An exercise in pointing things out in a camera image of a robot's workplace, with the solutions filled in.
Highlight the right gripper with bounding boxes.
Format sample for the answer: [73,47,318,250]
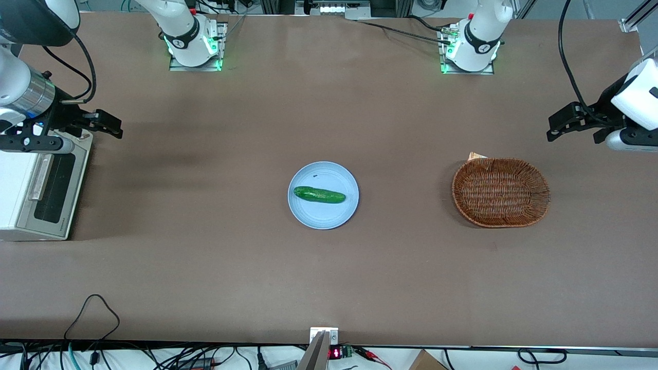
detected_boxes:
[0,100,124,139]

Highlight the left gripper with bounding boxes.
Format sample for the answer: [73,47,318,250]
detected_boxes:
[546,58,658,144]

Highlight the glass oven door with handle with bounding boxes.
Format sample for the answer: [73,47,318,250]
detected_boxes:
[16,149,92,241]

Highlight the white toaster oven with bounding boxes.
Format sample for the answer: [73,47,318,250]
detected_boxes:
[0,128,94,242]

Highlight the brown wicker basket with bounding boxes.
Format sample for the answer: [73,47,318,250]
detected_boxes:
[452,157,551,228]

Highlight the green cucumber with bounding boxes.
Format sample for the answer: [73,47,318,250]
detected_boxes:
[294,186,346,204]

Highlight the light blue plate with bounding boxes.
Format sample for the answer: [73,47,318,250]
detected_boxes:
[287,161,359,230]

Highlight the brown cardboard box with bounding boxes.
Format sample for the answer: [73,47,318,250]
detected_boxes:
[409,349,448,370]

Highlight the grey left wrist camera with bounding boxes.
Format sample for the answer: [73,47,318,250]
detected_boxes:
[606,128,658,153]

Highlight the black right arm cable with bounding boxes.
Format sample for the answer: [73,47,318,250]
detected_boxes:
[42,32,97,103]

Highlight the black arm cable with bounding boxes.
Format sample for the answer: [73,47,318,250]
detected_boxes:
[558,0,599,124]
[42,32,97,103]

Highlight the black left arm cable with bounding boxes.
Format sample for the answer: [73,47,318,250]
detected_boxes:
[558,0,599,124]

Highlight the aluminium frame profile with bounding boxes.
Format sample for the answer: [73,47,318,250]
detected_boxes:
[619,0,658,34]

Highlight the thin black looped cable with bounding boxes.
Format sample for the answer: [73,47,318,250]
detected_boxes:
[64,294,120,342]

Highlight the black cable across table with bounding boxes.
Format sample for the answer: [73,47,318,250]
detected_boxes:
[355,15,453,44]

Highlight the black coiled cable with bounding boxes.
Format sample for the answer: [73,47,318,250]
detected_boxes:
[517,348,568,364]

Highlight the black metal frame equipment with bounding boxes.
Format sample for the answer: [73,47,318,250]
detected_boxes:
[294,0,372,20]

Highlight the red alligator clip wires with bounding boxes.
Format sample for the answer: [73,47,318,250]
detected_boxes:
[355,347,392,369]

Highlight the grey metal camera bracket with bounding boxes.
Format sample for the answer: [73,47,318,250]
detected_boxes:
[297,327,340,370]

